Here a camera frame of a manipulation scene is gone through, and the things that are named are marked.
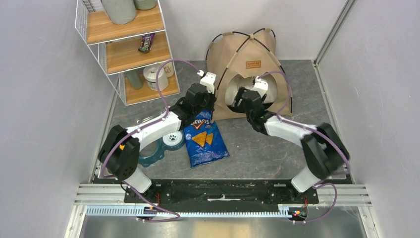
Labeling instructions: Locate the white fluffy pet cushion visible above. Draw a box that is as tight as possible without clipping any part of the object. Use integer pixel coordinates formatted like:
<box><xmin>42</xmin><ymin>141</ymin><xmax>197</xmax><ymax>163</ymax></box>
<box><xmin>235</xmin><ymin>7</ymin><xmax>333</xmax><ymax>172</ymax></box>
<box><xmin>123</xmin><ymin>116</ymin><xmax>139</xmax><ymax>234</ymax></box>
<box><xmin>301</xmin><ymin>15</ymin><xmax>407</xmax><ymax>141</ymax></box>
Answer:
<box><xmin>225</xmin><ymin>74</ymin><xmax>278</xmax><ymax>106</ymax></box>

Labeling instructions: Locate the blue Doritos chip bag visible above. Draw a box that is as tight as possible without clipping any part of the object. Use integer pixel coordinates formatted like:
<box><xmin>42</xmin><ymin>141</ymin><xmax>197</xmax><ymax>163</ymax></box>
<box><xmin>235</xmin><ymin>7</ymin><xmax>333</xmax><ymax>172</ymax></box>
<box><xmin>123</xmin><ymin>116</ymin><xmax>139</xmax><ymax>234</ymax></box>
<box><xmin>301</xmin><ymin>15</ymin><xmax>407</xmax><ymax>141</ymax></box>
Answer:
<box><xmin>183</xmin><ymin>110</ymin><xmax>230</xmax><ymax>168</ymax></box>

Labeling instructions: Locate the tan pet tent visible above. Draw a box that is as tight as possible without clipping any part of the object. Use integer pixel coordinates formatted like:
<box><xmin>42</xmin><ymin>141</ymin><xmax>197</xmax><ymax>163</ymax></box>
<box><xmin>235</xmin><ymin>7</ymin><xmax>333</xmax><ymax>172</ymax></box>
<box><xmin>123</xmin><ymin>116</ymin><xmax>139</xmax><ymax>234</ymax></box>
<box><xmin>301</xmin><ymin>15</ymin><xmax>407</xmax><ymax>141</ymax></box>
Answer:
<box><xmin>206</xmin><ymin>27</ymin><xmax>293</xmax><ymax>121</ymax></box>

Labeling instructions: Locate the clear plastic bottle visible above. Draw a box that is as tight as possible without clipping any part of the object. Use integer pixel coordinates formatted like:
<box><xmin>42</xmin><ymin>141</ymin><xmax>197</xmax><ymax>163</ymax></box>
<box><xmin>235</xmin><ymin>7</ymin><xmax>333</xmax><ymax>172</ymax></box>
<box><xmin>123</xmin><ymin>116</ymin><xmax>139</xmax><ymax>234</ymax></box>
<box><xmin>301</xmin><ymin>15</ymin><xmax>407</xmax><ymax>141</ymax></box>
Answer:
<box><xmin>137</xmin><ymin>112</ymin><xmax>165</xmax><ymax>124</ymax></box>

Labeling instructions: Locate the black tent pole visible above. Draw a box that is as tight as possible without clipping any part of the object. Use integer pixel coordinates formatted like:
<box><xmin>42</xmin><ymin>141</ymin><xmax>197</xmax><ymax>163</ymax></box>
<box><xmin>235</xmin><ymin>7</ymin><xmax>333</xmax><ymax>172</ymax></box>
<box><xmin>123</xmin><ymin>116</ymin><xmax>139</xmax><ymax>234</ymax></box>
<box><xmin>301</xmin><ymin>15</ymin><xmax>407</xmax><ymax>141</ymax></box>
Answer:
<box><xmin>211</xmin><ymin>31</ymin><xmax>293</xmax><ymax>114</ymax></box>
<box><xmin>205</xmin><ymin>27</ymin><xmax>281</xmax><ymax>90</ymax></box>

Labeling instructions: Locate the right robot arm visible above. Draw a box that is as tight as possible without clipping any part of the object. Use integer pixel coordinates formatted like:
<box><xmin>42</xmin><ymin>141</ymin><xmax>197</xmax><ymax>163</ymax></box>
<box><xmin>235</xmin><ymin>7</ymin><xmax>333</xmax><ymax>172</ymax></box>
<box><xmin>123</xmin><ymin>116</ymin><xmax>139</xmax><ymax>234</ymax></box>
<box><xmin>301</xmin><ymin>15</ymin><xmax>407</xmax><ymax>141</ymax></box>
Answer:
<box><xmin>233</xmin><ymin>87</ymin><xmax>350</xmax><ymax>203</ymax></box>

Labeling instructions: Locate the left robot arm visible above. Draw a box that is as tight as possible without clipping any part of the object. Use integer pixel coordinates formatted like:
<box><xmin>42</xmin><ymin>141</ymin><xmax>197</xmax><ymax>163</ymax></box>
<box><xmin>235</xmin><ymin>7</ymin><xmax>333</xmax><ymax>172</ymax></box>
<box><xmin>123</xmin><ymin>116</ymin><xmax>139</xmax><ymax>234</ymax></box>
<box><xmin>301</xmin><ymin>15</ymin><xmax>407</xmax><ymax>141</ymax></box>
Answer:
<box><xmin>98</xmin><ymin>83</ymin><xmax>216</xmax><ymax>203</ymax></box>

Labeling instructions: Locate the white ceramic mug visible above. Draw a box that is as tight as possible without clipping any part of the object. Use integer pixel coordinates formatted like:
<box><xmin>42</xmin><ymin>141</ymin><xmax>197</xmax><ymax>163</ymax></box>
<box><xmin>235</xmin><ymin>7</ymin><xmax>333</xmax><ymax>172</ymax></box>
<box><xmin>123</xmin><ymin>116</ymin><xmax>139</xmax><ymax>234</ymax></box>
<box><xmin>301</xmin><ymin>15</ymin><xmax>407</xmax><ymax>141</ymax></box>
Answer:
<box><xmin>163</xmin><ymin>62</ymin><xmax>174</xmax><ymax>78</ymax></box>

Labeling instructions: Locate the green can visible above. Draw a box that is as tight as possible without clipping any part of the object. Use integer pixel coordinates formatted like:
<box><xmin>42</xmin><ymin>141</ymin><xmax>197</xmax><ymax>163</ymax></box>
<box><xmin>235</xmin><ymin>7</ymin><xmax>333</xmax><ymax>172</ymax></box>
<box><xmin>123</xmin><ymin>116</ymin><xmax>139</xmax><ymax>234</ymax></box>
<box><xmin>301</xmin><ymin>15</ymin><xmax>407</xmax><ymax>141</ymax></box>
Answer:
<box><xmin>125</xmin><ymin>70</ymin><xmax>143</xmax><ymax>90</ymax></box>

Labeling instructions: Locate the brown candy bag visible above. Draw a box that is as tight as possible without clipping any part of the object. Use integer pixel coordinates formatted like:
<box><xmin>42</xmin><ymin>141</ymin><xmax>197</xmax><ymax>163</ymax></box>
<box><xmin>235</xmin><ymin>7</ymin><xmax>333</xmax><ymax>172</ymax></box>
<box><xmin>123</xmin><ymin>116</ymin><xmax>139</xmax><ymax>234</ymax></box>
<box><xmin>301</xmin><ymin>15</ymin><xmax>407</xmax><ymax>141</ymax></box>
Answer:
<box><xmin>138</xmin><ymin>33</ymin><xmax>156</xmax><ymax>54</ymax></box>

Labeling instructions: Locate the grey felt basket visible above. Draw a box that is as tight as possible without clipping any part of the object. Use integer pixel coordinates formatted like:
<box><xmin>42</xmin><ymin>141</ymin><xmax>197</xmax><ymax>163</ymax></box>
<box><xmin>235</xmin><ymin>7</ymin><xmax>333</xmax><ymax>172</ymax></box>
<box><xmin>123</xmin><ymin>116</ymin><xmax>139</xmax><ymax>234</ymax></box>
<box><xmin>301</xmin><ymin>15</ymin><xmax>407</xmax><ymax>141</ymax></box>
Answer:
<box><xmin>133</xmin><ymin>0</ymin><xmax>157</xmax><ymax>10</ymax></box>
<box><xmin>101</xmin><ymin>0</ymin><xmax>136</xmax><ymax>25</ymax></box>

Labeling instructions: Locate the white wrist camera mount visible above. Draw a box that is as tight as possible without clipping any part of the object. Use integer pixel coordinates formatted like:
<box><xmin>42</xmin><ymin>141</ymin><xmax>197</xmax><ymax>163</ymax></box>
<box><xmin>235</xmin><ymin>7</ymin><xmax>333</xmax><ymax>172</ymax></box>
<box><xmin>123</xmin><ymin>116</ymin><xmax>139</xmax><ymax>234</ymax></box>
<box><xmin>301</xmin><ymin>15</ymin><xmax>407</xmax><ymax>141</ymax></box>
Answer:
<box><xmin>251</xmin><ymin>77</ymin><xmax>268</xmax><ymax>98</ymax></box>

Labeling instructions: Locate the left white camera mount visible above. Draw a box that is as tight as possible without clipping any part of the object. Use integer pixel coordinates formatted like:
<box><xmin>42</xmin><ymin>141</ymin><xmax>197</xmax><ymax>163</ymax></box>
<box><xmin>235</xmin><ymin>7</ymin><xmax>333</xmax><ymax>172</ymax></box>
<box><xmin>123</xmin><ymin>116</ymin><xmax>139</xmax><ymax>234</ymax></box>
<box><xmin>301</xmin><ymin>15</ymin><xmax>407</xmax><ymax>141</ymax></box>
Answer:
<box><xmin>197</xmin><ymin>70</ymin><xmax>216</xmax><ymax>94</ymax></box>

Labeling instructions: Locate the white wire wooden shelf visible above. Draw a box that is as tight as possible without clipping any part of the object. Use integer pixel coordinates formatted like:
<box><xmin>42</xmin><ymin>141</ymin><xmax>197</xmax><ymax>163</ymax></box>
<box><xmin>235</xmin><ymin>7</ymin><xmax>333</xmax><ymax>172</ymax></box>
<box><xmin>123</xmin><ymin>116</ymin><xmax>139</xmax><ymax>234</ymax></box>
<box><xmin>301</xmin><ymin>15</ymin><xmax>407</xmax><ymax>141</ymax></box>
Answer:
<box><xmin>75</xmin><ymin>0</ymin><xmax>173</xmax><ymax>106</ymax></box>

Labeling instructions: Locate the black mounting base plate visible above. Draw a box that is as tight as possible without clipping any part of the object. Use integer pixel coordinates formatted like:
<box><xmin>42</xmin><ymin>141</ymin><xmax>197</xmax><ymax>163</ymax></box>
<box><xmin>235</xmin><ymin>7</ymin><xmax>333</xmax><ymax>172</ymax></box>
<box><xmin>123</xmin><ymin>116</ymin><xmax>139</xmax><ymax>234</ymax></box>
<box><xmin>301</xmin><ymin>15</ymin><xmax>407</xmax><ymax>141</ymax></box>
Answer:
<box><xmin>143</xmin><ymin>179</ymin><xmax>319</xmax><ymax>213</ymax></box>

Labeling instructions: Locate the aluminium corner rail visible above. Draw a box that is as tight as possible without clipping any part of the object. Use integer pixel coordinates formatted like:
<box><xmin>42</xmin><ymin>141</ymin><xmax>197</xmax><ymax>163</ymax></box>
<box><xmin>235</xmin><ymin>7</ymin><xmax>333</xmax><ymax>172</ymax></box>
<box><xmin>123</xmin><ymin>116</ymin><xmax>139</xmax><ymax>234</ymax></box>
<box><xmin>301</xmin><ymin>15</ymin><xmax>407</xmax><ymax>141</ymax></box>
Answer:
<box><xmin>313</xmin><ymin>0</ymin><xmax>356</xmax><ymax>66</ymax></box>

